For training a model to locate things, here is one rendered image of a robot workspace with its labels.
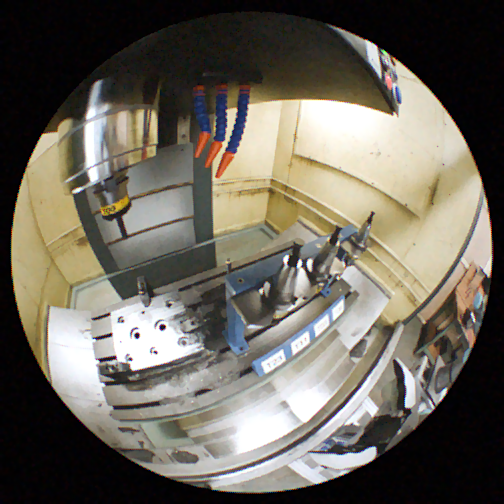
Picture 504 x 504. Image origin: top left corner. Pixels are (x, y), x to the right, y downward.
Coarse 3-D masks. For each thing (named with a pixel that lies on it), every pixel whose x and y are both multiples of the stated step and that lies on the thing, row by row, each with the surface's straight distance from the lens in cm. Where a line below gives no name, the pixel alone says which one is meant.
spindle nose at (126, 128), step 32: (96, 96) 20; (128, 96) 20; (160, 96) 25; (64, 128) 22; (96, 128) 19; (128, 128) 19; (64, 160) 22; (96, 160) 19; (128, 160) 19; (64, 192) 24
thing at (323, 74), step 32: (160, 32) 15; (192, 32) 15; (224, 32) 15; (256, 32) 15; (288, 32) 14; (320, 32) 14; (128, 64) 19; (160, 64) 20; (192, 64) 21; (224, 64) 22; (256, 64) 21; (288, 64) 20; (320, 64) 19; (352, 64) 17; (192, 96) 39; (256, 96) 38; (288, 96) 35; (320, 96) 30; (352, 96) 26; (384, 96) 23
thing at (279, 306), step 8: (272, 280) 30; (264, 288) 28; (296, 288) 29; (264, 296) 28; (272, 296) 27; (296, 296) 28; (272, 304) 27; (280, 304) 27; (288, 304) 27; (280, 312) 29
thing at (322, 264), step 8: (328, 240) 31; (328, 248) 31; (336, 248) 31; (320, 256) 32; (328, 256) 32; (312, 264) 34; (320, 264) 33; (328, 264) 33; (320, 272) 34; (328, 272) 34
